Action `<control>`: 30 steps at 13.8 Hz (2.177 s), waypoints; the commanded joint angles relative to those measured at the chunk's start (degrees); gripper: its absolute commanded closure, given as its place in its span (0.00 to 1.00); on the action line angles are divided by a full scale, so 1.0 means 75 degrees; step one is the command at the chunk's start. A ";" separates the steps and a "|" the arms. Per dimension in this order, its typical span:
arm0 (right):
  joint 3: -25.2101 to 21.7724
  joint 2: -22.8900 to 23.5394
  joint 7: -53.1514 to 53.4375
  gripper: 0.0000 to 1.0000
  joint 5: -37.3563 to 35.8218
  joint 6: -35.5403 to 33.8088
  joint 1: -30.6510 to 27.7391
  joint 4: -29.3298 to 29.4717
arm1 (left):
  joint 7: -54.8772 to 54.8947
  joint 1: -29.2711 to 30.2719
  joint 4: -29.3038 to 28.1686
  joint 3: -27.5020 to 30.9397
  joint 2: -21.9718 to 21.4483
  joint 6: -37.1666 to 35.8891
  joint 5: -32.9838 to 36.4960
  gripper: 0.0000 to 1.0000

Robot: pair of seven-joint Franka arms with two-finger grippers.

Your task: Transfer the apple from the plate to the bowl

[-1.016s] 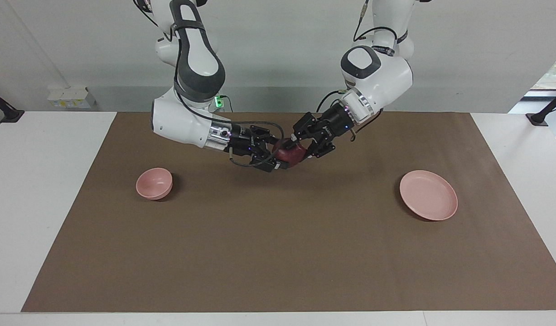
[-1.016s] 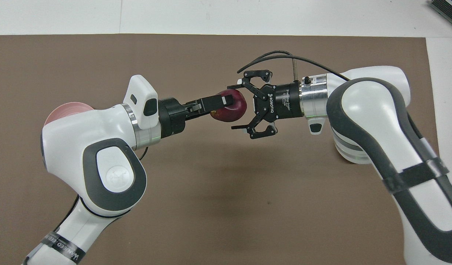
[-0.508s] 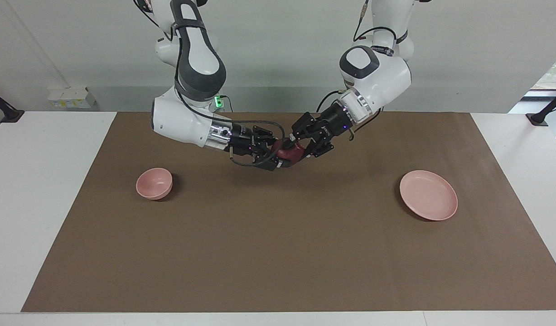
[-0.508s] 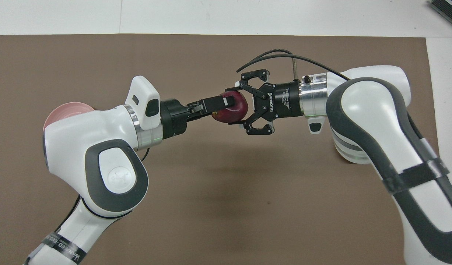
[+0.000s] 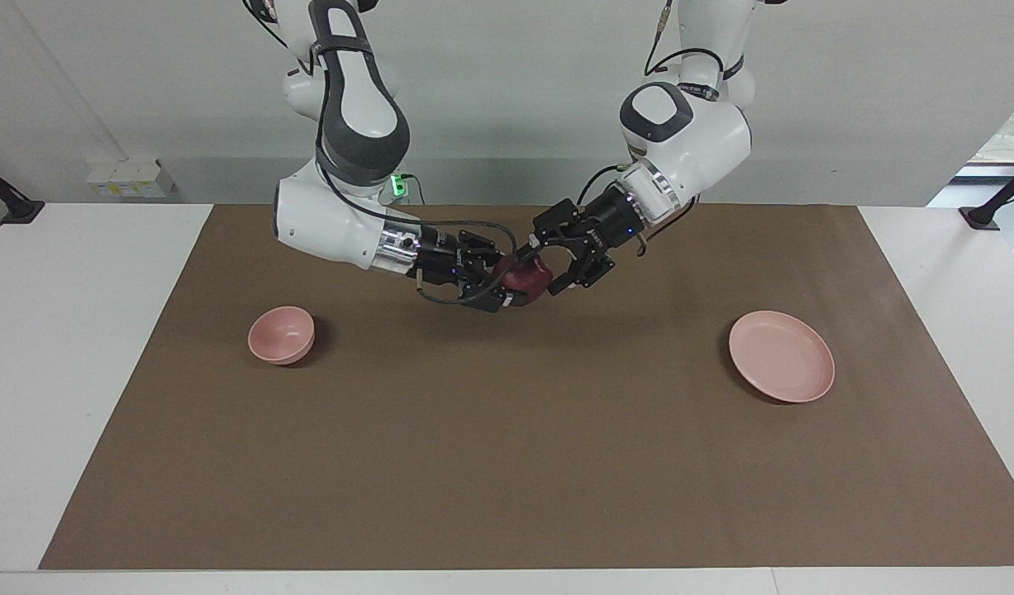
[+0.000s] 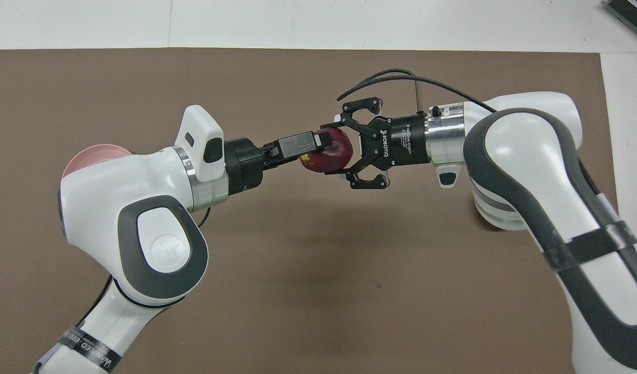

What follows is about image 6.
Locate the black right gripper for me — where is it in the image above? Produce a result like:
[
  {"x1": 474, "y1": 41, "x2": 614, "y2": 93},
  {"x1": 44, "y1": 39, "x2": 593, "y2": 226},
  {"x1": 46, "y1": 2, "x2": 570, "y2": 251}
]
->
[{"x1": 320, "y1": 96, "x2": 431, "y2": 191}]

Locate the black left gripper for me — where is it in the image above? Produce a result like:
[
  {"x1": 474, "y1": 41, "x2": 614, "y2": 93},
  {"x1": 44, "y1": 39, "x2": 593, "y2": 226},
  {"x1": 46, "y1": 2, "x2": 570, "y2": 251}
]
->
[{"x1": 224, "y1": 130, "x2": 333, "y2": 197}]

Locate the dark red apple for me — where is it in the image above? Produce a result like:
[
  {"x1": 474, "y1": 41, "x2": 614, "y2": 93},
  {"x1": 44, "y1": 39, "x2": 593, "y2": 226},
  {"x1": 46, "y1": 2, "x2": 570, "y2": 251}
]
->
[{"x1": 299, "y1": 127, "x2": 354, "y2": 175}]

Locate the pink plate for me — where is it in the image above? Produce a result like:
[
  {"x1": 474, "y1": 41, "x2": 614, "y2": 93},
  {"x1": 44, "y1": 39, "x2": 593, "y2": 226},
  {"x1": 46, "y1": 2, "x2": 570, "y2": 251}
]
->
[{"x1": 63, "y1": 143, "x2": 133, "y2": 181}]

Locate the brown table mat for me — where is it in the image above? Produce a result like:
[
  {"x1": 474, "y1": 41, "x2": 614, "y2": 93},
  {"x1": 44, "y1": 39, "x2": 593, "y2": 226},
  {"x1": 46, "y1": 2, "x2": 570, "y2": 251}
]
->
[{"x1": 0, "y1": 48, "x2": 637, "y2": 374}]

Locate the black ribbed device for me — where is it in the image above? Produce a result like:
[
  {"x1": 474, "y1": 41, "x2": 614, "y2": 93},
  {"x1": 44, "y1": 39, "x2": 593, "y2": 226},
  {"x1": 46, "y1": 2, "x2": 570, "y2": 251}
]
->
[{"x1": 603, "y1": 0, "x2": 637, "y2": 28}]

